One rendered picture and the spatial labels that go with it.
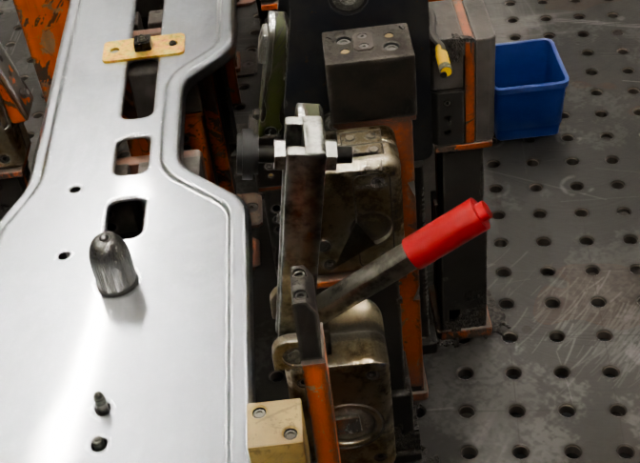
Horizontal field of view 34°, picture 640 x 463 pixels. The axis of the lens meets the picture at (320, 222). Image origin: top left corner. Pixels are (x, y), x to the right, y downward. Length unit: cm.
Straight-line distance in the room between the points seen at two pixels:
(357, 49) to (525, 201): 54
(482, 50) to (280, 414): 42
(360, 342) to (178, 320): 17
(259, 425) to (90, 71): 55
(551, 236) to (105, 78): 55
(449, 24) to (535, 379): 40
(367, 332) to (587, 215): 66
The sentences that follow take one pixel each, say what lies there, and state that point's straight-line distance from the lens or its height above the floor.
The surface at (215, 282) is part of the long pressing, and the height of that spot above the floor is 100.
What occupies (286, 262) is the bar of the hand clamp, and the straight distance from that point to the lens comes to 63.
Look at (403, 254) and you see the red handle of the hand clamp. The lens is 65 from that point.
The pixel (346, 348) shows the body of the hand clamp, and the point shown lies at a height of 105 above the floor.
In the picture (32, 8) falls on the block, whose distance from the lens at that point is 145.
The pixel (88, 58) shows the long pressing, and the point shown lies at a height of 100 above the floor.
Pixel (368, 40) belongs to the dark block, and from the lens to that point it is 85.
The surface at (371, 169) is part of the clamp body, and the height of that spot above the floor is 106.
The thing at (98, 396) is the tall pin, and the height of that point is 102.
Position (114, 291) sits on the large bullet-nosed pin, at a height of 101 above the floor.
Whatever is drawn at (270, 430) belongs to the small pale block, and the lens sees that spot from 64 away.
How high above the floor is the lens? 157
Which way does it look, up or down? 41 degrees down
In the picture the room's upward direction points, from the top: 7 degrees counter-clockwise
